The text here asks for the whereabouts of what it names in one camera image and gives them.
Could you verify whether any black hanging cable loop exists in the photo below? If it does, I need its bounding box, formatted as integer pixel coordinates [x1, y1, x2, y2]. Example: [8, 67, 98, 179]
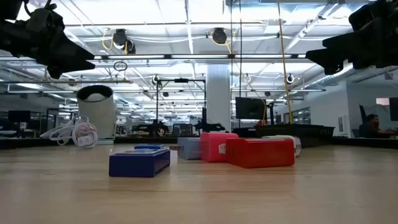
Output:
[113, 60, 129, 72]

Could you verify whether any black monitor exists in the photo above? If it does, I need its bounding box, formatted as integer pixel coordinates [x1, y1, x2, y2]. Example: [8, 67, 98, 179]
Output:
[7, 110, 31, 123]
[389, 97, 398, 121]
[234, 96, 267, 121]

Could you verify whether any small blue item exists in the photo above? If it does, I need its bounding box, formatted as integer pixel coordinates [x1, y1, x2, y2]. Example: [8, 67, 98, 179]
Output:
[134, 144, 165, 151]

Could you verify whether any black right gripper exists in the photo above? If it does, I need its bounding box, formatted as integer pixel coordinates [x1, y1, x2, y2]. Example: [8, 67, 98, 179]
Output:
[306, 0, 398, 75]

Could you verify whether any black mesh basket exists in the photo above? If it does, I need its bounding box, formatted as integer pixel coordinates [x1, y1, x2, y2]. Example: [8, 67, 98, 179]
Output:
[254, 123, 336, 147]

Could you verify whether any red multi-port charger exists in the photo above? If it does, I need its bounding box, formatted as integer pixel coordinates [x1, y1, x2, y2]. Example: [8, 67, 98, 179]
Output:
[225, 138, 295, 169]

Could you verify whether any white pillar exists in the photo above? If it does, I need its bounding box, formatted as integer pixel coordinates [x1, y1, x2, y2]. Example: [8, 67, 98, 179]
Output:
[206, 64, 232, 133]

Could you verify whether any grey-blue wall charger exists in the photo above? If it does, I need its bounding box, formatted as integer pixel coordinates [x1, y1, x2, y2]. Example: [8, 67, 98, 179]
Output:
[170, 137, 202, 161]

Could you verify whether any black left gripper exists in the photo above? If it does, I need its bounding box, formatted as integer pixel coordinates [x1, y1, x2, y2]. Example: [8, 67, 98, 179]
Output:
[0, 4, 96, 79]

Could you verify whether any white wall charger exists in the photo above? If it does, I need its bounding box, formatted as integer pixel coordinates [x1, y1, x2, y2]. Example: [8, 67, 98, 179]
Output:
[261, 134, 302, 157]

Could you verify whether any white coiled cable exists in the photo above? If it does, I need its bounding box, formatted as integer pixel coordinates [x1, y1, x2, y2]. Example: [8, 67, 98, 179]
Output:
[40, 115, 100, 149]

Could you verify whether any white ball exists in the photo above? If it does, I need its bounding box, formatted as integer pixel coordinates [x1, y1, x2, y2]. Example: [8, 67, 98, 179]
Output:
[85, 92, 108, 103]

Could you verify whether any person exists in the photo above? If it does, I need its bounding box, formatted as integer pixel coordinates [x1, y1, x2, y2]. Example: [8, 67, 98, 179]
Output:
[359, 113, 397, 139]

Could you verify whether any white cylindrical holder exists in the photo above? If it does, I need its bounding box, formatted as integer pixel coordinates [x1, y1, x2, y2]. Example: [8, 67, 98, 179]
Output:
[76, 84, 118, 146]

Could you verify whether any pink wall charger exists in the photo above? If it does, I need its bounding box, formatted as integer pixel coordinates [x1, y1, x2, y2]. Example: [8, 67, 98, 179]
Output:
[200, 132, 239, 163]

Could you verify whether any navy blue box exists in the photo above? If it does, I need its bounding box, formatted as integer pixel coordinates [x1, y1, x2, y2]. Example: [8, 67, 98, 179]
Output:
[108, 148, 171, 178]

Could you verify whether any black metal frame stand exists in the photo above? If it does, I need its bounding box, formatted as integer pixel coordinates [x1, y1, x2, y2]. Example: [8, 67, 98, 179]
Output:
[155, 78, 207, 138]

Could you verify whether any black office chair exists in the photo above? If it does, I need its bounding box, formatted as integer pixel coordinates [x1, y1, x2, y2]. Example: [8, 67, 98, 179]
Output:
[359, 104, 368, 138]

